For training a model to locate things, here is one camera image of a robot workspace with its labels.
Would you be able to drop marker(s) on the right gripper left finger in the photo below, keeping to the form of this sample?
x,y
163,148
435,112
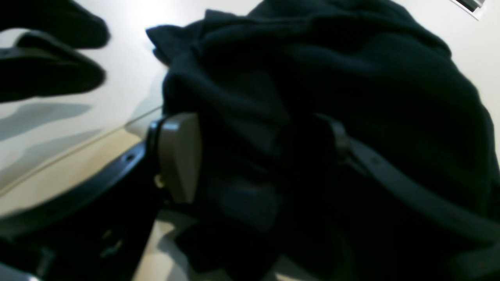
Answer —
x,y
97,231

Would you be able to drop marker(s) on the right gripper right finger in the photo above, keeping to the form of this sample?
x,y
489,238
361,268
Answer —
x,y
369,163

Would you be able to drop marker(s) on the black t-shirt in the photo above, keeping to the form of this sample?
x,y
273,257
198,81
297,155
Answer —
x,y
270,183

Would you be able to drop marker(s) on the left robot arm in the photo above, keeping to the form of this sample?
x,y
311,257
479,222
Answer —
x,y
45,60

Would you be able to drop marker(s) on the printed paper sheet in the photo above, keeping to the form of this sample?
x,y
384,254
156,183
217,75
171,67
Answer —
x,y
475,8

